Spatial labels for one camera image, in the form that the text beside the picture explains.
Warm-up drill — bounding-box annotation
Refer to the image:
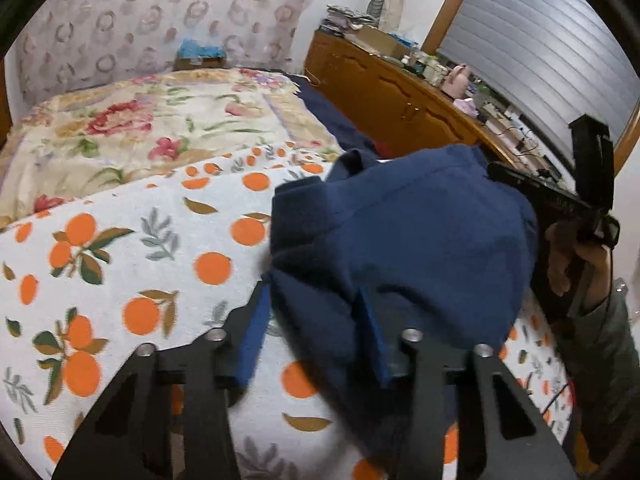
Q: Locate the cardboard box on dresser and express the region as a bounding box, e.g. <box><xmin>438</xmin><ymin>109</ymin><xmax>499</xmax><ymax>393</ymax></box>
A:
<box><xmin>349</xmin><ymin>25</ymin><xmax>411</xmax><ymax>61</ymax></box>

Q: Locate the navy blue bed sheet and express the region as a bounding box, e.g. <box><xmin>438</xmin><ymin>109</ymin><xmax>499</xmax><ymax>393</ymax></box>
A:
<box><xmin>288</xmin><ymin>75</ymin><xmax>378</xmax><ymax>157</ymax></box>

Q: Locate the pink figurine on dresser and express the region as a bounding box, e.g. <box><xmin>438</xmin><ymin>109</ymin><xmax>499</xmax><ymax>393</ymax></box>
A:
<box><xmin>440</xmin><ymin>64</ymin><xmax>471</xmax><ymax>100</ymax></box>

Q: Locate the person's right hand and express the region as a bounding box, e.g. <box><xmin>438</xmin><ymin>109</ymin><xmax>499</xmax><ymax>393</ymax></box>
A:
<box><xmin>546</xmin><ymin>221</ymin><xmax>612</xmax><ymax>312</ymax></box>

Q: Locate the navy blue printed t-shirt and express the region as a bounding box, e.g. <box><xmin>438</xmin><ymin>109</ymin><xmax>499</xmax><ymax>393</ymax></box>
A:
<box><xmin>267</xmin><ymin>145</ymin><xmax>537</xmax><ymax>459</ymax></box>

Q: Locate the grey window roller shutter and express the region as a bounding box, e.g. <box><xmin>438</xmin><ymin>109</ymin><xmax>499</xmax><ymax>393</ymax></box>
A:
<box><xmin>438</xmin><ymin>0</ymin><xmax>639</xmax><ymax>158</ymax></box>

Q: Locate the ring patterned wall curtain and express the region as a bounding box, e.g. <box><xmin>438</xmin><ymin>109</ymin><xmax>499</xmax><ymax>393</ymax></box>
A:
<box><xmin>14</xmin><ymin>0</ymin><xmax>314</xmax><ymax>106</ymax></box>

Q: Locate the blue item on headboard box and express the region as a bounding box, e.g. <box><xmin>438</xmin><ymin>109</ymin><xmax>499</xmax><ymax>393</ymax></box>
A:
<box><xmin>174</xmin><ymin>38</ymin><xmax>227</xmax><ymax>70</ymax></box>

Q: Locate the orange fruit print cloth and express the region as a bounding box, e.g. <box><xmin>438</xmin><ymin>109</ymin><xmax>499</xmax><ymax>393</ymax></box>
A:
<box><xmin>1</xmin><ymin>142</ymin><xmax>573</xmax><ymax>479</ymax></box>

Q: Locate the floral cream bed blanket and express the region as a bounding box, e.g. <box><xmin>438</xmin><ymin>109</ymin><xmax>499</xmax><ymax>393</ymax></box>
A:
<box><xmin>1</xmin><ymin>68</ymin><xmax>343</xmax><ymax>226</ymax></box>

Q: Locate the brown wooden dresser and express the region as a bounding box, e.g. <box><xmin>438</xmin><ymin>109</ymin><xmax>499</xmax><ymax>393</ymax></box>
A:
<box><xmin>304</xmin><ymin>30</ymin><xmax>548</xmax><ymax>174</ymax></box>

